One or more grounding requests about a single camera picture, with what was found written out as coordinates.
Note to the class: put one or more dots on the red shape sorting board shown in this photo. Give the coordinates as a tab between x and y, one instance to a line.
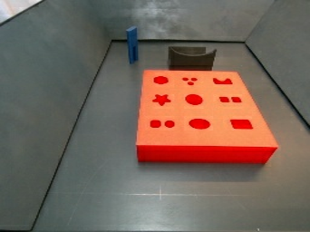
198	117

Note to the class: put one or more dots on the blue square-circle peg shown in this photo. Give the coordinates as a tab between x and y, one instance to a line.
131	32

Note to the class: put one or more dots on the black curved holder stand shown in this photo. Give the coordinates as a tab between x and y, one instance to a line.
190	58

